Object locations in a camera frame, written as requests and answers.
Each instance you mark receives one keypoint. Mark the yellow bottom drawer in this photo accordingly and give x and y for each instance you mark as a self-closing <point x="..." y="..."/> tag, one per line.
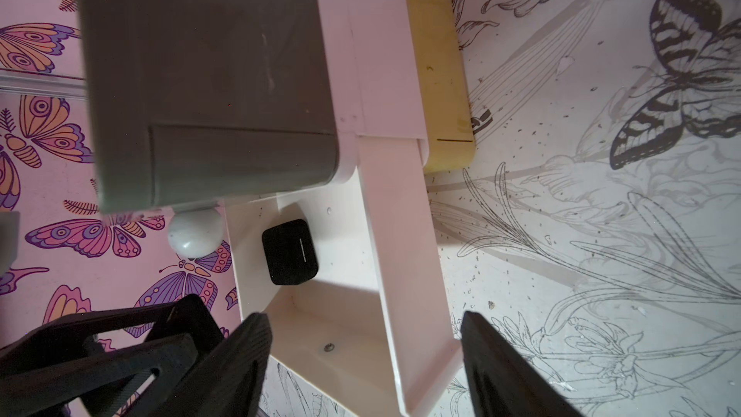
<point x="451" y="143"/>

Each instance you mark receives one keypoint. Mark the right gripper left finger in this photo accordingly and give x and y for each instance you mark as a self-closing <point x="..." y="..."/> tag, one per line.
<point x="228" y="382"/>

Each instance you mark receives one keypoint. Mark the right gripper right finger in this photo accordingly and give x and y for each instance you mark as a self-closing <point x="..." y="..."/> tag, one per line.
<point x="501" y="381"/>

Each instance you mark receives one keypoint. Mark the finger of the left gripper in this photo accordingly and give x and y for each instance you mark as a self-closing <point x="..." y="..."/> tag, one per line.
<point x="72" y="337"/>
<point x="168" y="359"/>

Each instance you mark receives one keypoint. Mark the grey top drawer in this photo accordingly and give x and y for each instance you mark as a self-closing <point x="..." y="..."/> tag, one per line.
<point x="191" y="226"/>

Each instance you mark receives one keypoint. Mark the black brooch box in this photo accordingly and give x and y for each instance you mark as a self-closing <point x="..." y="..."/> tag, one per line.
<point x="290" y="253"/>

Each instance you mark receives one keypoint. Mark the three-drawer cabinet frame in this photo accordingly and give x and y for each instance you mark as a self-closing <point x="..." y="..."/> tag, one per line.
<point x="192" y="101"/>

